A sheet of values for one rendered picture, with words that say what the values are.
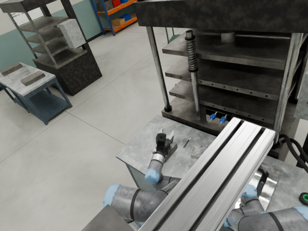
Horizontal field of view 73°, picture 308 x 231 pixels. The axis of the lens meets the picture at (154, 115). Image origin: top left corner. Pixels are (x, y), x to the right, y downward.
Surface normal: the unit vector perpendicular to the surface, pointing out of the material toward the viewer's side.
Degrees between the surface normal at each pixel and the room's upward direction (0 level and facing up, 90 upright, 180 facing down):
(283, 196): 0
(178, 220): 0
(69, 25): 90
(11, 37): 90
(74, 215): 0
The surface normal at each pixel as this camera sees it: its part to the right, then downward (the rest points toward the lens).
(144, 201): 0.13, -0.55
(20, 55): 0.75, 0.29
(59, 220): -0.22, -0.74
